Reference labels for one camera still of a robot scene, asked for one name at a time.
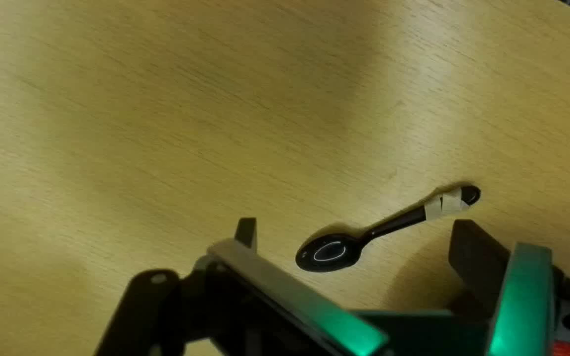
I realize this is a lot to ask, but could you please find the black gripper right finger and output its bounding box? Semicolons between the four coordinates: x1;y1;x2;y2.
447;219;554;356

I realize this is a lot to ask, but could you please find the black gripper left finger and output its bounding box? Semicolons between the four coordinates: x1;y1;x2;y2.
208;217;390;356

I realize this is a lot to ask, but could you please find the black spoon with tape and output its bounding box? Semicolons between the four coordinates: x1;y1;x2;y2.
295;182;481;273

